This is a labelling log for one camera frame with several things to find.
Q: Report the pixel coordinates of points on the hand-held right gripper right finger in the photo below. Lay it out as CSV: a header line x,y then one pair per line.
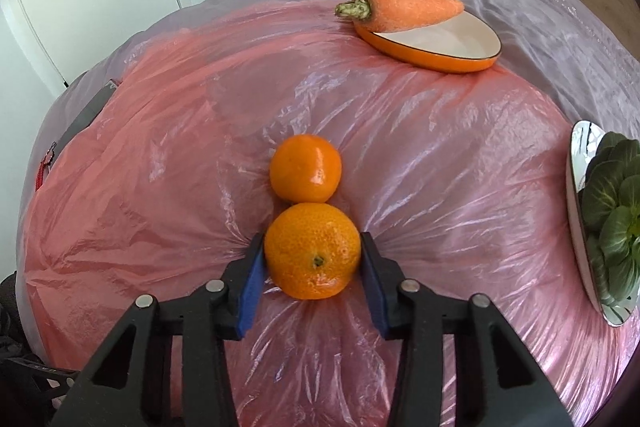
x,y
372,287

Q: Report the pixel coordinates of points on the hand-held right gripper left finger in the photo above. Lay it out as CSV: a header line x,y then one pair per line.
x,y
250,287

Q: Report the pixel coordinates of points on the rough-skinned orange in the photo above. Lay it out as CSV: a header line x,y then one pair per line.
x,y
312,247

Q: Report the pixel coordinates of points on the small smooth orange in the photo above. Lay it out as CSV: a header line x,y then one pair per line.
x,y
305,167

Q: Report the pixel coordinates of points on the pink plastic sheet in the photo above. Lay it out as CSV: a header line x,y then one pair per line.
x,y
175,157

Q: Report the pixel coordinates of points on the silver metal plate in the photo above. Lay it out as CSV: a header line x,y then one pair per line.
x,y
580,167

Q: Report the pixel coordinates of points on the green bok choy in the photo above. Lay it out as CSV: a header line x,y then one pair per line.
x,y
615,217

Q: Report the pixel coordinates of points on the orange oval dish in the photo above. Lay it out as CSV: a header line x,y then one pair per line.
x,y
450,44

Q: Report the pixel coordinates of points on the carrot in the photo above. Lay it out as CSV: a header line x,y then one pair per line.
x,y
410,9

